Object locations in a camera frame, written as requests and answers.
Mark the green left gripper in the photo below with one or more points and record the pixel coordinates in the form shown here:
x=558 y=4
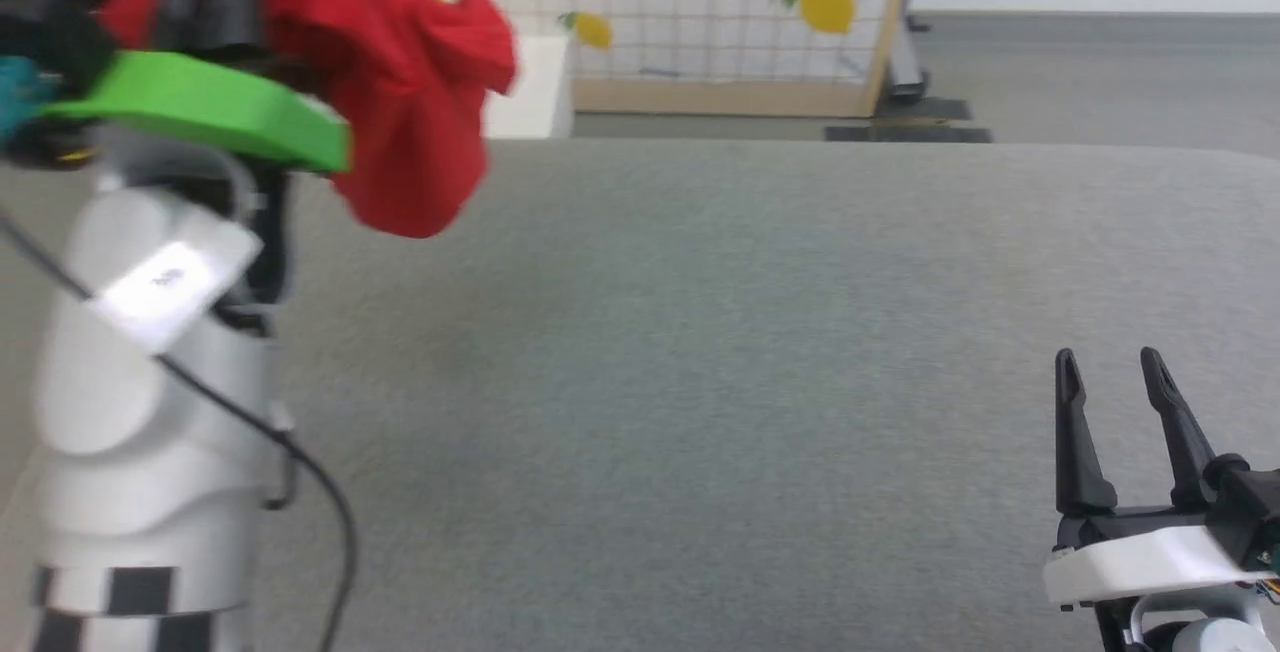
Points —
x=220 y=107

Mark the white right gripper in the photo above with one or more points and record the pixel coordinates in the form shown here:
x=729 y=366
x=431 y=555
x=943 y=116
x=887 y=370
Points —
x=1140 y=562

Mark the red shorts with white trim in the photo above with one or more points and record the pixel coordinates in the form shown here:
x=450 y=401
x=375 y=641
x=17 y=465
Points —
x=400 y=82

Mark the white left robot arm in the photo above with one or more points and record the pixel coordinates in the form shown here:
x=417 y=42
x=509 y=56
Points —
x=140 y=452

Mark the white paper label tag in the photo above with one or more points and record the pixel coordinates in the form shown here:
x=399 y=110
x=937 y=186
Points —
x=170 y=282

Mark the long black floor mat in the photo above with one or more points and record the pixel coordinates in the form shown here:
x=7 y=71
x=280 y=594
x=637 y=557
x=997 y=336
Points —
x=908 y=133

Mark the small black floor mat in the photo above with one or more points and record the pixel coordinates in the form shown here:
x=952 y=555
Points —
x=925 y=109

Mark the grey fabric sofa cushion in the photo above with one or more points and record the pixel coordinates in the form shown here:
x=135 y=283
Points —
x=720 y=382

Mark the grey metal screen foot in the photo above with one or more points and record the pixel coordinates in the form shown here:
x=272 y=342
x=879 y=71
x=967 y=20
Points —
x=908 y=57

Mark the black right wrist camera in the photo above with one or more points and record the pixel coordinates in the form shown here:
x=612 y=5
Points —
x=1250 y=502

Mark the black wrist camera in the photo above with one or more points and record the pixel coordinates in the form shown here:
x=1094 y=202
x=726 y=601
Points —
x=55 y=22
x=1250 y=502

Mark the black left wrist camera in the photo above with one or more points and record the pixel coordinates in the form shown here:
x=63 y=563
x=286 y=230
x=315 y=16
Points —
x=55 y=22

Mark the lemon print wooden frame screen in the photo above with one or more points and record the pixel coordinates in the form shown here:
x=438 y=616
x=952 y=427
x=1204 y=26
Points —
x=700 y=22

